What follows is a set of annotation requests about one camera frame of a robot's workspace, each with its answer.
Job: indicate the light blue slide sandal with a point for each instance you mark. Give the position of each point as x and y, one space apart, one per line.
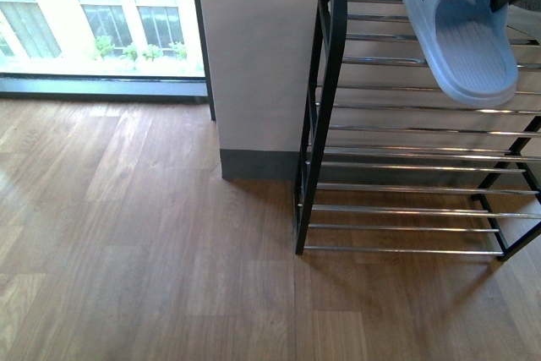
466 48

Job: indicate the black metal shoe rack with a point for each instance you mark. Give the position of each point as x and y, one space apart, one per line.
389 163

